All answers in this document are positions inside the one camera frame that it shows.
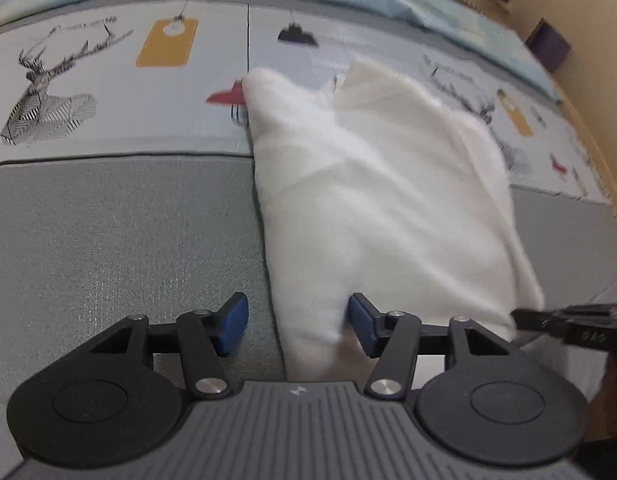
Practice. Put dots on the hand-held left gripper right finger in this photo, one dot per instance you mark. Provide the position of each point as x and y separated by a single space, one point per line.
362 322

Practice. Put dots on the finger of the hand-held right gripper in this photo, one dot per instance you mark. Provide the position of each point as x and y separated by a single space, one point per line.
543 320

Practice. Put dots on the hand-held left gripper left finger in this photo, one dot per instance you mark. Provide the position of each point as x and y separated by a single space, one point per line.
234 322

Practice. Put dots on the white garment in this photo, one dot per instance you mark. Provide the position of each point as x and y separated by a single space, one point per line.
378 200

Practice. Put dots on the purple bag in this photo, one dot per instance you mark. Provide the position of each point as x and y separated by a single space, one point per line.
551 45

